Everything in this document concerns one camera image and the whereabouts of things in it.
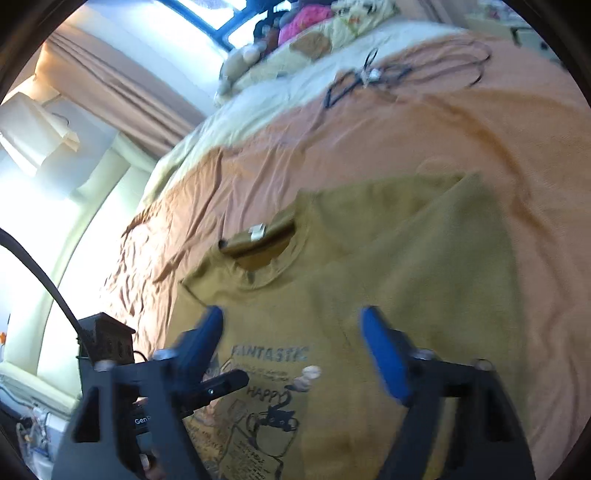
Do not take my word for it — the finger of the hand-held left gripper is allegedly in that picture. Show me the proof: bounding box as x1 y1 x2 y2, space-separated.
182 369 250 414

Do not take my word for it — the cream hanging garment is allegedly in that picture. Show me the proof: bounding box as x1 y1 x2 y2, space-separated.
0 90 80 176

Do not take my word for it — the orange blanket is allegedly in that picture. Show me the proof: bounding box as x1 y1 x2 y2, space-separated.
99 28 591 462

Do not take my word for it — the mustard printed t-shirt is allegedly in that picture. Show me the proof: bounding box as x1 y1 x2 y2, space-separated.
178 172 527 480

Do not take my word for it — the person's left hand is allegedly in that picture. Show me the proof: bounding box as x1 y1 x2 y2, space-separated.
137 452 162 480

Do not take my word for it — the thin black cable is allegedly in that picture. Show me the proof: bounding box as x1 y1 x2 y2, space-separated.
324 41 491 109

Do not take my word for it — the cream padded headboard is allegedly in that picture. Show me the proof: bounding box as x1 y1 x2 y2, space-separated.
0 124 160 398

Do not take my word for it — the thick black cable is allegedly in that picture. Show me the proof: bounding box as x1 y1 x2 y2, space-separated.
0 228 86 340

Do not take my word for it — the white plush toy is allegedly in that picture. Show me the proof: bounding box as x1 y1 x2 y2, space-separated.
215 44 264 104

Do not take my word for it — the dark brown plush toy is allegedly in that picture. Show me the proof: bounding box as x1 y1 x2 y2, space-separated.
254 14 282 47

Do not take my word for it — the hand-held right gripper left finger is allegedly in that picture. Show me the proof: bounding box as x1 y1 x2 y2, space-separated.
51 305 225 480

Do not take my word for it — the cream duvet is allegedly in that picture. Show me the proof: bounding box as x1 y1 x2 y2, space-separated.
141 21 462 204

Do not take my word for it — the pink curtain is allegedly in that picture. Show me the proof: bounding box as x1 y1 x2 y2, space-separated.
34 21 208 158

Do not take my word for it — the pink cloth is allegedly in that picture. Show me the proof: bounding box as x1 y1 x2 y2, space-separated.
277 7 333 44

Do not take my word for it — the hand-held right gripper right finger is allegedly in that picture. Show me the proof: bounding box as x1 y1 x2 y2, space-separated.
360 305 536 480

